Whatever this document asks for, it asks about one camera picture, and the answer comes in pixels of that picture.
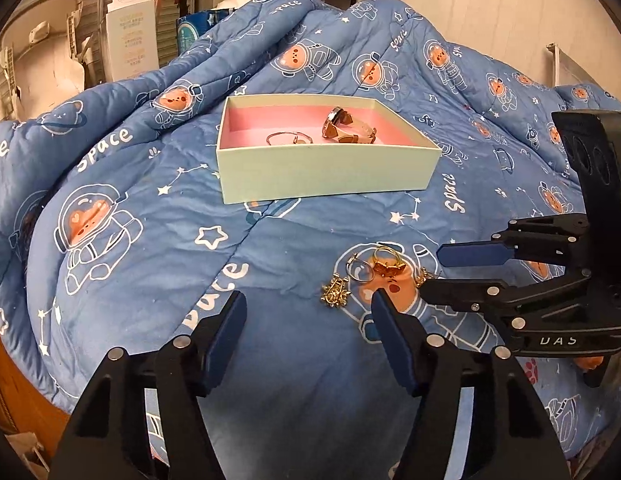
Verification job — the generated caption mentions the pale green box pink inside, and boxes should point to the pale green box pink inside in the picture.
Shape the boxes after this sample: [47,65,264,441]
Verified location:
[215,94,442,205]

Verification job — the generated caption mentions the gold ring with orange charm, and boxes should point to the gold ring with orange charm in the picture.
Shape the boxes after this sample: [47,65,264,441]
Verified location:
[371,246,409,279]

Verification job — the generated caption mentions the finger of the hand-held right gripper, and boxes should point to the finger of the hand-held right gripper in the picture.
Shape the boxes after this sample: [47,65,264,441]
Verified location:
[419,270,599,322]
[437,212,591,269]

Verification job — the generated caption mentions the tall white carton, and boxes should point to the tall white carton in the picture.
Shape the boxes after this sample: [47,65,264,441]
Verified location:
[105,0,160,81]

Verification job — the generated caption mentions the blue astronaut bear printed blanket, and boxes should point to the blue astronaut bear printed blanket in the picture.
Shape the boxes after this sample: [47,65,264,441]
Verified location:
[0,0,621,480]

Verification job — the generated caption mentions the white high chair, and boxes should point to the white high chair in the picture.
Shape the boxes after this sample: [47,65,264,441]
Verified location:
[0,0,99,122]

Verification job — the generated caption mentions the small gold earring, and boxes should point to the small gold earring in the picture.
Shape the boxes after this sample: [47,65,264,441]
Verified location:
[415,265,442,289]

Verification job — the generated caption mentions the gold starburst pendant earring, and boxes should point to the gold starburst pendant earring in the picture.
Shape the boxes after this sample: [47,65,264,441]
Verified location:
[321,280,352,307]

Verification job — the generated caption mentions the blue tissue pack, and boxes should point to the blue tissue pack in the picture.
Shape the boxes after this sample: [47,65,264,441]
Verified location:
[176,7,232,54]

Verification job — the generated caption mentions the thin gold bangle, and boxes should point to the thin gold bangle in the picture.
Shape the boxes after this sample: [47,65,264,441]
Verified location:
[266,130,314,146]

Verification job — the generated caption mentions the silver hoop ring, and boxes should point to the silver hoop ring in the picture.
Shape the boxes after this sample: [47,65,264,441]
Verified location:
[346,254,376,282]

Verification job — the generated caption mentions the wristwatch with beige strap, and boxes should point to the wristwatch with beige strap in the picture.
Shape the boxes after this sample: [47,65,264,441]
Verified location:
[321,105,379,145]

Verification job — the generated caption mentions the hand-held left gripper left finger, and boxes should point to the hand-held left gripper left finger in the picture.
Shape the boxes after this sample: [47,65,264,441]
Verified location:
[48,290,248,480]

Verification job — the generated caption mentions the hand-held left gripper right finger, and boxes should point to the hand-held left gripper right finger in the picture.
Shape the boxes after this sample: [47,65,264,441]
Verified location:
[371,290,572,480]

